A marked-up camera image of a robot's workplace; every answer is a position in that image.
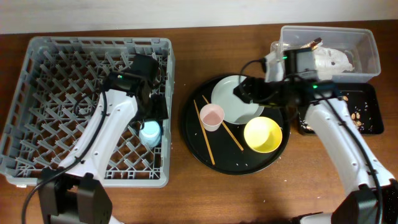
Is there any round black serving tray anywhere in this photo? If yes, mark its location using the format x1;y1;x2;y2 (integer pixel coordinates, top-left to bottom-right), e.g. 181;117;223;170
179;73;290;175

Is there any wooden chopstick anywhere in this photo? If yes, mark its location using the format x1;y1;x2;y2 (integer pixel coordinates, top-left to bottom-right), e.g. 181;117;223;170
202;95;244;151
193;100;215;166

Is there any grey plastic dishwasher rack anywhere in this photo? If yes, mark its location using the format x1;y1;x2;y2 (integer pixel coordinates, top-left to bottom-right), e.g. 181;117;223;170
1;37;175;187

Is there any pink plastic cup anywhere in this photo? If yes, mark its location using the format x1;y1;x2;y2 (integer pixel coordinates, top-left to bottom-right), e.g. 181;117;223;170
200;103;224;132

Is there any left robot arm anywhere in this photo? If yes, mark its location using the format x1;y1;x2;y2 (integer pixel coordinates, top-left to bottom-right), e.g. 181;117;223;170
21;54;169;223

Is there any food scraps pile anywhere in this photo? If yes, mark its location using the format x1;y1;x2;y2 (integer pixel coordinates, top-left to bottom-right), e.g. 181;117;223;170
303;95;371;131

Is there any clear plastic waste bin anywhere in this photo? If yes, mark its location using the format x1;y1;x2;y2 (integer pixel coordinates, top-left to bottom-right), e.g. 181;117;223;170
271;26;381;83

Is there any grey round plate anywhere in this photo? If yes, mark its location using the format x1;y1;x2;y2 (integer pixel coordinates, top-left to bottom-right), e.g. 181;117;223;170
211;75;264;124

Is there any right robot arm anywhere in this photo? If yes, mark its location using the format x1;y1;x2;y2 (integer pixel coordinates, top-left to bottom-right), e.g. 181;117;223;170
233;47;397;223

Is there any yellow plastic bowl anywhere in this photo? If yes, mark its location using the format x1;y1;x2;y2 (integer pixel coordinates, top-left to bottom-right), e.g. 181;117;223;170
244;116;283;154

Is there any gold foil wrapper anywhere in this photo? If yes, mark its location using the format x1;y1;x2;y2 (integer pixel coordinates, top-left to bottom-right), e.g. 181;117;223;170
300;37;323;51

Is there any white paper napkin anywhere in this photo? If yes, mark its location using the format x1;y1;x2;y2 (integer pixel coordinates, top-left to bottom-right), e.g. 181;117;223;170
313;47;354;80

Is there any blue plastic cup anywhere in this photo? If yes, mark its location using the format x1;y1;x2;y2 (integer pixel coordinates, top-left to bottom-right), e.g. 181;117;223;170
139;121;162;149

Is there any black rectangular waste tray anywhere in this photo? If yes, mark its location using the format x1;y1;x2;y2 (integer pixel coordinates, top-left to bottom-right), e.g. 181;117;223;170
294;82;385;136

